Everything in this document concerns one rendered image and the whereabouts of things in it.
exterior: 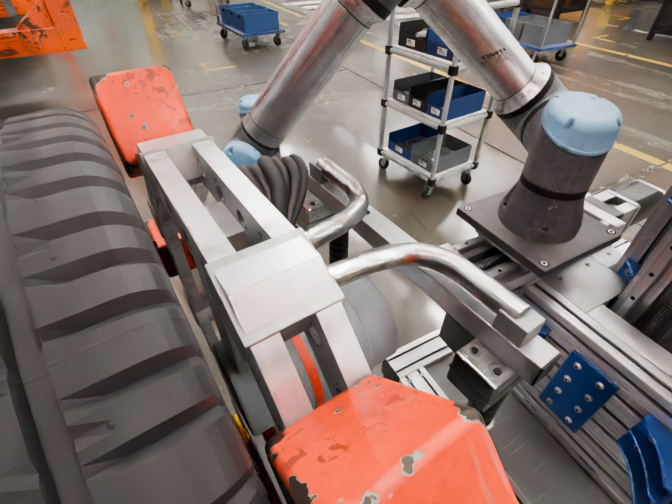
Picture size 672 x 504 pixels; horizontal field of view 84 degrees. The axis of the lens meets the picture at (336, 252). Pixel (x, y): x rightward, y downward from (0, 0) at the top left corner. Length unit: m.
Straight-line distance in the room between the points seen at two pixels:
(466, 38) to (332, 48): 0.26
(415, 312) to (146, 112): 1.42
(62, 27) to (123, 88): 3.43
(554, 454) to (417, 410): 1.10
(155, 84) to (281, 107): 0.25
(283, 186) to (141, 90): 0.17
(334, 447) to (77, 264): 0.13
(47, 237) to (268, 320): 0.11
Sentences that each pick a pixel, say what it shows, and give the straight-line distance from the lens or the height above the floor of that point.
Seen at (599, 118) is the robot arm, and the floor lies 1.04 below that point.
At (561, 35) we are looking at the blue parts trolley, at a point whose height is 0.28.
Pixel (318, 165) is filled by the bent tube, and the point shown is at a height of 1.01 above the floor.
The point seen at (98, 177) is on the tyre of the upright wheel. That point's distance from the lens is 0.23.
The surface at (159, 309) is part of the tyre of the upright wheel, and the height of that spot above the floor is 1.15.
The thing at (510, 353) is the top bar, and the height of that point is 0.97.
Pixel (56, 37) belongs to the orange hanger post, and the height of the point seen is 0.62.
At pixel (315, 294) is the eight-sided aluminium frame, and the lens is 0.22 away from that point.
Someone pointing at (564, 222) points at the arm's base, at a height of 0.86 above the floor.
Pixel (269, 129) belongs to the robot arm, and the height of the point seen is 1.01.
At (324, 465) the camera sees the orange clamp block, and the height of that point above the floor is 1.11.
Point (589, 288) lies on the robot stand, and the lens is 0.90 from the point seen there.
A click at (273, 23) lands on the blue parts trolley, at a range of 5.79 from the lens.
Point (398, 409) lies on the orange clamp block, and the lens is 0.19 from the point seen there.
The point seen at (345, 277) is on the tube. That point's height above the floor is 1.00.
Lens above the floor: 1.27
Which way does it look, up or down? 42 degrees down
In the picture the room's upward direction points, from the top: straight up
